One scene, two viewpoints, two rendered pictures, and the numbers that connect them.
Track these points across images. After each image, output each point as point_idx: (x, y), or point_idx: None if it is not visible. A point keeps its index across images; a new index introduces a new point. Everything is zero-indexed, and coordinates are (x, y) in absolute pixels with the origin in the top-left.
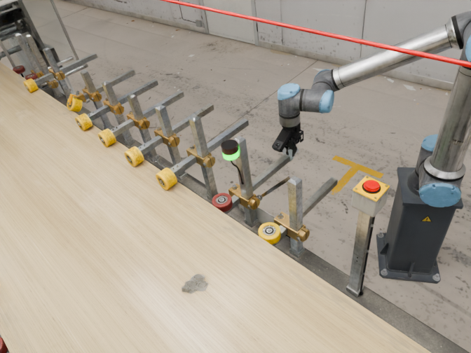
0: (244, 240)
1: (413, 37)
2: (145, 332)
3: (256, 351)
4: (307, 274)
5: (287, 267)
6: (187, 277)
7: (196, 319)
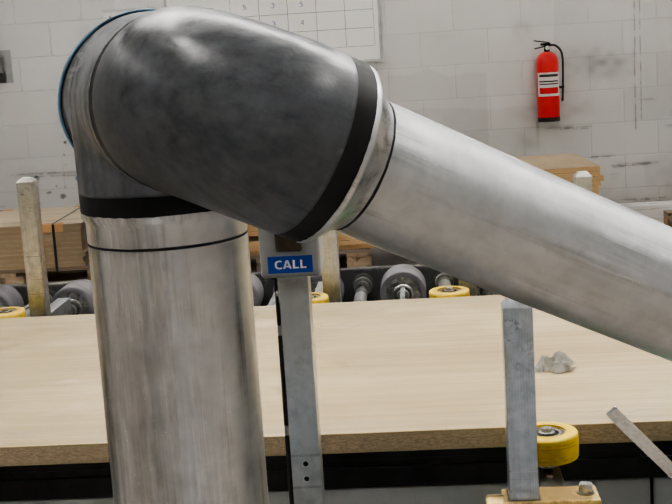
0: (571, 413)
1: (523, 161)
2: (537, 334)
3: (364, 370)
4: (384, 427)
5: (432, 421)
6: (581, 365)
7: (489, 356)
